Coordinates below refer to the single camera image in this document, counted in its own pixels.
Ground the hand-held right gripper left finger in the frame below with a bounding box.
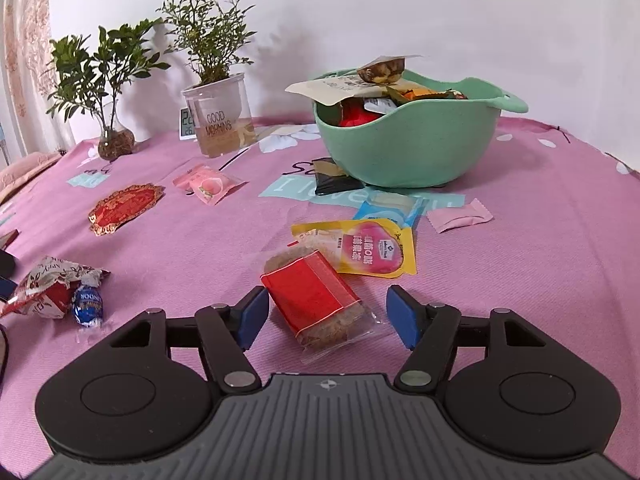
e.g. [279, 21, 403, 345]
[107, 286, 271, 394]

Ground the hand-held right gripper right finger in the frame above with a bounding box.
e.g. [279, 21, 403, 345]
[386, 285, 549, 392]

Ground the red white packet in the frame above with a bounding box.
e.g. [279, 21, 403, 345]
[0, 255, 112, 320]

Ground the red label cookie packet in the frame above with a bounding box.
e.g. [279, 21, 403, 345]
[260, 249, 387, 365]

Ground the blue candy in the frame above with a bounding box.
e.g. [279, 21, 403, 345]
[71, 284, 107, 330]

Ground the green plastic bowl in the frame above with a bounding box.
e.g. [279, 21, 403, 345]
[312, 69, 529, 189]

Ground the bright red snack packet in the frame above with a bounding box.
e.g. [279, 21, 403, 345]
[336, 102, 383, 127]

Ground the cream snack packet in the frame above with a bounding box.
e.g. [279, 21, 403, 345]
[285, 74, 388, 107]

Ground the yellow pink snack pouch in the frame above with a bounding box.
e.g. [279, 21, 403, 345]
[291, 218, 418, 277]

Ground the pink cushion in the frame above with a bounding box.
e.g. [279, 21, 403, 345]
[0, 152, 63, 196]

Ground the light blue snack packet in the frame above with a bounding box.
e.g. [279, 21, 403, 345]
[352, 195, 426, 229]

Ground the plain pink snack packet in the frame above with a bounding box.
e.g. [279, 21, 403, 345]
[426, 198, 494, 234]

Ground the red gold ornate packet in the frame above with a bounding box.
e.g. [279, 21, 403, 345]
[88, 183, 166, 236]

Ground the pink printed cloth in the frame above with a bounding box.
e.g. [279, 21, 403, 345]
[0, 115, 640, 480]

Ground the pink peach candy packet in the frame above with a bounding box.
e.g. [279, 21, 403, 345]
[172, 163, 249, 206]

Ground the black gold snack packet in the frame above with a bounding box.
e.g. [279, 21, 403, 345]
[309, 157, 364, 196]

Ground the plant in glass vase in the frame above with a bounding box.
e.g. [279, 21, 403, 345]
[46, 19, 171, 162]

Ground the plant in white cup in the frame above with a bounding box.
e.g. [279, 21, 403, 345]
[160, 0, 258, 158]

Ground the white digital clock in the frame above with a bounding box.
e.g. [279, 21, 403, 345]
[179, 107, 198, 140]

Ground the patterned curtain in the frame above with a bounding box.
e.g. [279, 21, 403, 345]
[0, 0, 76, 166]

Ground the brown snack in clear cup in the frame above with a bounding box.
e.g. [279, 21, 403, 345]
[357, 54, 427, 84]

